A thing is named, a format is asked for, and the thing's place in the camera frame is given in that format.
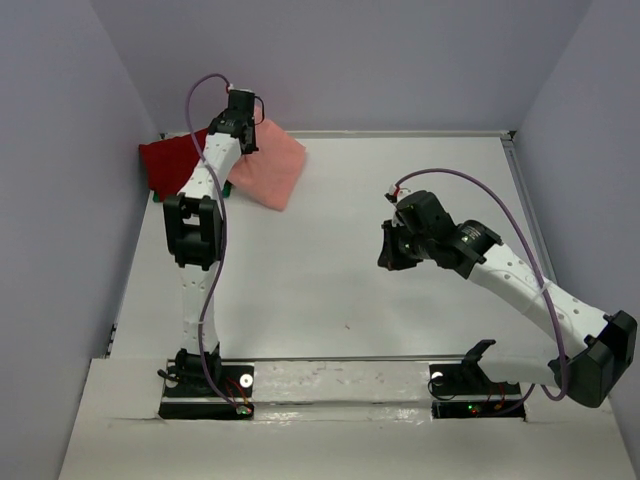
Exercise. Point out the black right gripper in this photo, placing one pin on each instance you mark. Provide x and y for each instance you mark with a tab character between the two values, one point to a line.
389	258

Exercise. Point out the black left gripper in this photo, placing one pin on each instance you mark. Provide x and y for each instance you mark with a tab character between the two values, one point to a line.
248	148

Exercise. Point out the salmon pink t-shirt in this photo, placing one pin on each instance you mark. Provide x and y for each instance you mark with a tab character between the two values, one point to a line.
269	175

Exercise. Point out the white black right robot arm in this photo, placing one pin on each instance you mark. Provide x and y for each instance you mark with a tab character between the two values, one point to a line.
597	347

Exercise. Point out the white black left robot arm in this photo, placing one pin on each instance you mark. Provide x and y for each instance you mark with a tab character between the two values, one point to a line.
195	227

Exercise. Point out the folded green t-shirt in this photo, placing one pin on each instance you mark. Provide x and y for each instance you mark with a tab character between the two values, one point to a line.
227	190

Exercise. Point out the folded dark red t-shirt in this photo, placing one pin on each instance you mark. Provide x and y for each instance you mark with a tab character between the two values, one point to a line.
169	164

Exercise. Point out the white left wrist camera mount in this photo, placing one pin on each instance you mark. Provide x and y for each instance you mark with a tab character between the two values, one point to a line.
232	88

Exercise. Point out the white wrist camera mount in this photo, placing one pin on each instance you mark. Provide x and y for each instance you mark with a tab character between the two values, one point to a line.
394	196
232	88

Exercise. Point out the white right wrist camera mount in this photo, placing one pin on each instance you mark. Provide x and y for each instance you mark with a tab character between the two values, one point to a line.
394	196

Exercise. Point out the aluminium table edge rail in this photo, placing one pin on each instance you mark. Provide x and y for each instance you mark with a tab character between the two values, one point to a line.
515	196

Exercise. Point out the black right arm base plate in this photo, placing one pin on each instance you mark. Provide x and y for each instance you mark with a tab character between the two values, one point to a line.
467	394

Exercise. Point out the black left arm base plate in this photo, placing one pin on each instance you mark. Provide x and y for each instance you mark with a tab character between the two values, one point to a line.
183	399

